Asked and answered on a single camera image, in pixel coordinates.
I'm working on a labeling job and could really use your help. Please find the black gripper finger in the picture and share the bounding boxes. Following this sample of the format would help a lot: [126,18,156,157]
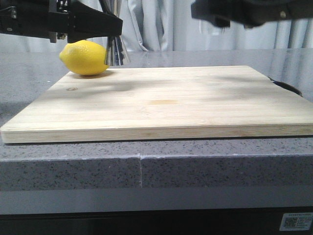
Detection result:
[67,1,123,43]
[191,0,313,28]

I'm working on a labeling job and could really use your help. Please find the yellow lemon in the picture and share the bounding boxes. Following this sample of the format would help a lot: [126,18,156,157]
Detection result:
[59,40,109,76]

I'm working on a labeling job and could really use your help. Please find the grey pleated curtain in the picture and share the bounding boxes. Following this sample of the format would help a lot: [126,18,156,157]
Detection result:
[0,0,313,52]

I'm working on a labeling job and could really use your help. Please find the white QR code label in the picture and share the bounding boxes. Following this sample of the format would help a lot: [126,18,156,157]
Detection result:
[279,212,313,232]

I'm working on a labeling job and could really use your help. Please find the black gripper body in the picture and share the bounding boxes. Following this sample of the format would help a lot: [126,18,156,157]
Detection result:
[0,0,75,43]

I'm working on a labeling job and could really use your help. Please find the light wooden cutting board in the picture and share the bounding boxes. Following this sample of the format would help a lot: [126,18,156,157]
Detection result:
[0,66,313,143]

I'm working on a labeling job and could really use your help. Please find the black cutting board handle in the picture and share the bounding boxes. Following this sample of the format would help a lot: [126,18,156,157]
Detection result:
[268,77,303,97]

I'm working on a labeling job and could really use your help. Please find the steel double jigger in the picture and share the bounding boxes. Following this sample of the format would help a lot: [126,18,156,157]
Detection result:
[99,0,130,66]

